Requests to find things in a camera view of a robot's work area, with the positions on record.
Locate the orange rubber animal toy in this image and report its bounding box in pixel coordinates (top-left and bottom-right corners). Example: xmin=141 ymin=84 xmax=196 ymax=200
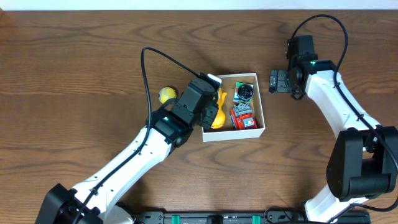
xmin=211 ymin=88 xmax=227 ymax=129

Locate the colourful puzzle cube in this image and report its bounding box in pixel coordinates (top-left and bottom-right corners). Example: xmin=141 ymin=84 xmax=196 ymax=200
xmin=233 ymin=82 xmax=252 ymax=104

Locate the red toy truck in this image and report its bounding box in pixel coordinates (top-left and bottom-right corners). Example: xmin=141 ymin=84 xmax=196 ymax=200
xmin=230 ymin=103 xmax=257 ymax=130

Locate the black round lid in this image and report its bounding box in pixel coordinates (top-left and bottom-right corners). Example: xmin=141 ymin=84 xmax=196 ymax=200
xmin=237 ymin=84 xmax=254 ymax=101

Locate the white cardboard box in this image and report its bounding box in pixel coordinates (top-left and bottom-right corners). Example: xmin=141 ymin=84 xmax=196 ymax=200
xmin=202 ymin=73 xmax=266 ymax=142

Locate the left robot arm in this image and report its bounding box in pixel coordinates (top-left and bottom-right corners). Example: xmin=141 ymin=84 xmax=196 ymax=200
xmin=36 ymin=74 xmax=222 ymax=223

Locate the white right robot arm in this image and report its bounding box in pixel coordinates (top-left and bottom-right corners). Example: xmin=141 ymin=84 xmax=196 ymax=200
xmin=264 ymin=35 xmax=397 ymax=223

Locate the yellow grey striped ball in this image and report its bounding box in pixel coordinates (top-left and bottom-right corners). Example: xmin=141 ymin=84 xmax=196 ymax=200
xmin=159 ymin=86 xmax=177 ymax=103

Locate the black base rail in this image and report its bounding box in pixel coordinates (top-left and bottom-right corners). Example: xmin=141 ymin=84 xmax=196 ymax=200
xmin=132 ymin=207 xmax=371 ymax=224

